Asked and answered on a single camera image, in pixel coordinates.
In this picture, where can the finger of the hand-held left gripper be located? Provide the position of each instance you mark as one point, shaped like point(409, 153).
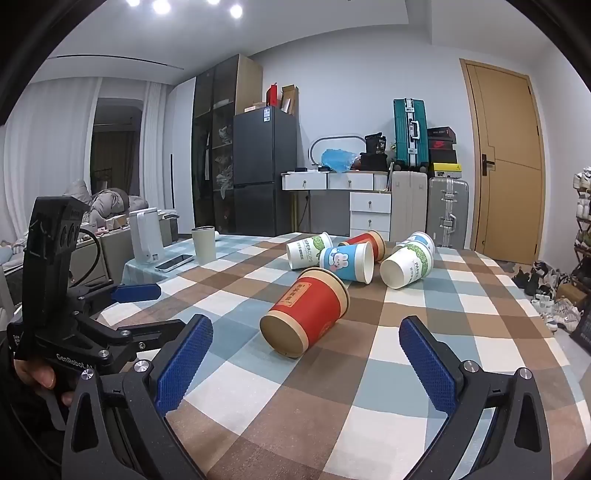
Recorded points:
point(138, 292)
point(147, 333)

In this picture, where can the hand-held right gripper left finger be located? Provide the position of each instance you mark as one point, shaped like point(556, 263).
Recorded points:
point(184, 364)

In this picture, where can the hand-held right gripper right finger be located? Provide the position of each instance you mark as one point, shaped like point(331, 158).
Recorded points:
point(429, 364)

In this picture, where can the red paper cup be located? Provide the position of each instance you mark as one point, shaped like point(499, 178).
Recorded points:
point(304, 314)
point(367, 241)

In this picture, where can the white green-print paper cup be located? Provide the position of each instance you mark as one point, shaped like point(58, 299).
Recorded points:
point(307, 249)
point(406, 270)

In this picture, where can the blue bunny paper cup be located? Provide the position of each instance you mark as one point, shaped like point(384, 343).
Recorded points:
point(346, 262)
point(422, 239)

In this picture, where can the person's left hand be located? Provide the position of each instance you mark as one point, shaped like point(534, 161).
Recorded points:
point(37, 373)

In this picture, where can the smartphone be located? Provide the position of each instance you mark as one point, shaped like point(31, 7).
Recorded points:
point(174, 262)

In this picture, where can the grey sofa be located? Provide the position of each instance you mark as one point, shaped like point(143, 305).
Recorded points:
point(108, 254)

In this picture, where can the white water dispenser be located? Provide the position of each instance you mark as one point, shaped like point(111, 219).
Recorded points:
point(147, 235)

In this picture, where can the black bin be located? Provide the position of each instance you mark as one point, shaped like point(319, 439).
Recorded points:
point(170, 228)

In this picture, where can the beige tumbler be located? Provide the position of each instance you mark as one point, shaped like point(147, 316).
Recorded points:
point(203, 247)

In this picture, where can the grey clothes pile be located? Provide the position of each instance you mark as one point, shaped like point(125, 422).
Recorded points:
point(106, 201)

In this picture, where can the checked tablecloth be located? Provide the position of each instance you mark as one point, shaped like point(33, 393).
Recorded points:
point(332, 406)

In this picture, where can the pile of shoes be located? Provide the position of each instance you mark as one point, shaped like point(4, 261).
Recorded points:
point(549, 295)

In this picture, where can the white curtains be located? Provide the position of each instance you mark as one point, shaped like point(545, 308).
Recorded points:
point(51, 138)

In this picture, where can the silver suitcase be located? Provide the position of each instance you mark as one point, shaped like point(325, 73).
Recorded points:
point(447, 212)

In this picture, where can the dark floor bag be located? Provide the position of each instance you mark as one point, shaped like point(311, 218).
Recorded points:
point(582, 332)

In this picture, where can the white suitcase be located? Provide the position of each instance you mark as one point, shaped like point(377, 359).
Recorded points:
point(408, 205)

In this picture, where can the dark glass cabinet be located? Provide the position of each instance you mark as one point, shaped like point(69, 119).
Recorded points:
point(214, 147)

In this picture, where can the white desk with drawers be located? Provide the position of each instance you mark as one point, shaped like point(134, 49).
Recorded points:
point(364, 203)

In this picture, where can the black refrigerator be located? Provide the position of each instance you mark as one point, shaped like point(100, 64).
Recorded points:
point(263, 170)

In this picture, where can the yellow and black shoe box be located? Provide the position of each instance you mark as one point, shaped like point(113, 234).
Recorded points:
point(445, 170)

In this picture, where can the shoe rack with shoes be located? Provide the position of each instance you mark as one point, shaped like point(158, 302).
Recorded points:
point(582, 230)

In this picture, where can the wooden door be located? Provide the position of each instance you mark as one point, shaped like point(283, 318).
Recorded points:
point(505, 161)

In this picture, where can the flat cardboard box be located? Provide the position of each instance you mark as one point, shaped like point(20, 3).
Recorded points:
point(255, 109)

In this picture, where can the red and black shoe box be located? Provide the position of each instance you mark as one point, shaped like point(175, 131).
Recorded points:
point(442, 144)

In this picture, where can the black bag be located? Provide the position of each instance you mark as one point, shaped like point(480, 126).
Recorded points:
point(375, 150)

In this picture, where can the blue plastic bag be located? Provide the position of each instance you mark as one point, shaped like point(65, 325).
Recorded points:
point(339, 159)

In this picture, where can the teal suitcase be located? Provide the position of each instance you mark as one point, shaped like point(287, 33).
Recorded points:
point(411, 134)

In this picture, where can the arched desk mirror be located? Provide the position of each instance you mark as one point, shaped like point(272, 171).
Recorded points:
point(337, 138)

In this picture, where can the open cardboard box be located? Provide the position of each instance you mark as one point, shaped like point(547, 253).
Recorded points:
point(289, 99)

